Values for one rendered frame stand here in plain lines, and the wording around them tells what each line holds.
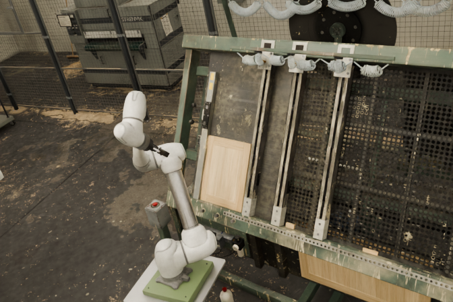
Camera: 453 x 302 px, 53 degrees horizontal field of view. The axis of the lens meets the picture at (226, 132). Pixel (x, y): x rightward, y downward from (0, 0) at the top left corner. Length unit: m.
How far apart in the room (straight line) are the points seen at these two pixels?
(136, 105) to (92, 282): 2.44
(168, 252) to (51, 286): 1.97
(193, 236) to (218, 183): 0.58
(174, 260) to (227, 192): 0.68
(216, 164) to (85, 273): 1.85
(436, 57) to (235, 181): 1.52
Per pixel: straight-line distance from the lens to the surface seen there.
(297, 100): 2.90
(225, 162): 3.24
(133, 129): 2.27
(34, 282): 4.75
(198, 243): 2.87
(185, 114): 3.46
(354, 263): 2.87
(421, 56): 2.66
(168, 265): 2.89
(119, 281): 4.32
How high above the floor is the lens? 2.95
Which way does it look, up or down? 30 degrees down
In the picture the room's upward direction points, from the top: 11 degrees counter-clockwise
